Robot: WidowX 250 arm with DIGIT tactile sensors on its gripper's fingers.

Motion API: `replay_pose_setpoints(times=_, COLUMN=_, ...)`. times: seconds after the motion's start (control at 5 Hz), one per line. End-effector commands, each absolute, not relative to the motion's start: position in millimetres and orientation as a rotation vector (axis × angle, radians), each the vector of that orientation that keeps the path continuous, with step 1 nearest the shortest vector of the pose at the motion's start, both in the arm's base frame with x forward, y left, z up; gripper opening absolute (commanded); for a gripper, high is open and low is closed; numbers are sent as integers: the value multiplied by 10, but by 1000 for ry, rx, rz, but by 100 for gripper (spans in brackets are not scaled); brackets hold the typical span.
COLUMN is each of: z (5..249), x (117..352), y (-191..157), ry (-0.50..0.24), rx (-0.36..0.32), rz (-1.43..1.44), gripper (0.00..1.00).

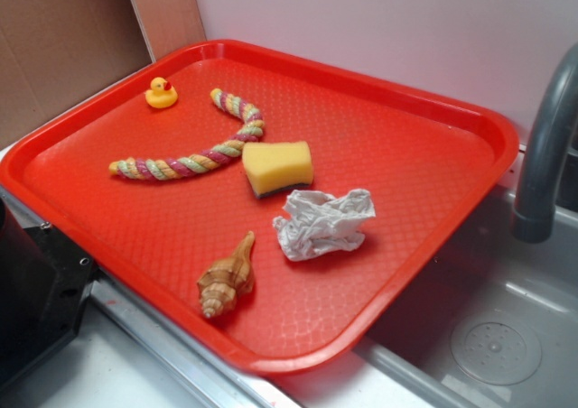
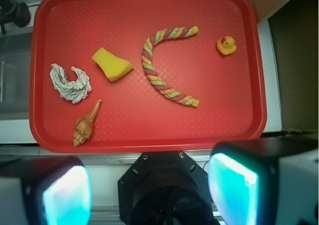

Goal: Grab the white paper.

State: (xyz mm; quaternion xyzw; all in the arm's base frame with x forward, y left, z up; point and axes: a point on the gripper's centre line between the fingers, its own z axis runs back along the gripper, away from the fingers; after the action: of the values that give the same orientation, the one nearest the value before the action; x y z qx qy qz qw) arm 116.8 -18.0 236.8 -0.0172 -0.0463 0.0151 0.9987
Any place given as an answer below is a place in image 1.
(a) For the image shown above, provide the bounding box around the red plastic tray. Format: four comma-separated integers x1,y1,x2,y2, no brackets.
1,41,518,376

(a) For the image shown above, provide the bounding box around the multicoloured twisted rope toy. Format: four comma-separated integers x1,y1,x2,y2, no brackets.
108,88,265,181

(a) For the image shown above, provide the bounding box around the crumpled white paper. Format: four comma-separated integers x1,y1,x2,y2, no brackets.
272,189,376,262

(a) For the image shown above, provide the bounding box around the brown cardboard panel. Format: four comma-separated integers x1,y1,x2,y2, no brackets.
1,0,205,147

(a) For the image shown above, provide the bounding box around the brown conch seashell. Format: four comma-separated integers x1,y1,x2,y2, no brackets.
197,231,256,319

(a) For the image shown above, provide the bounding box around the yellow rubber duck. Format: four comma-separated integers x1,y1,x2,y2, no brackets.
144,77,179,109

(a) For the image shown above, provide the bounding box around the grey toy faucet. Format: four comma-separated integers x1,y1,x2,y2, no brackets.
511,46,577,243

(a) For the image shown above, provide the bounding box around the grey plastic sink basin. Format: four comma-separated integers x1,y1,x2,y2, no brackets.
356,186,578,408

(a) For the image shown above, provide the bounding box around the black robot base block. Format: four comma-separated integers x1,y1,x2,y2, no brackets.
1,201,94,389

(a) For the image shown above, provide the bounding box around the yellow sponge with dark pad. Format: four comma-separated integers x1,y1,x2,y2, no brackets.
242,141,314,198

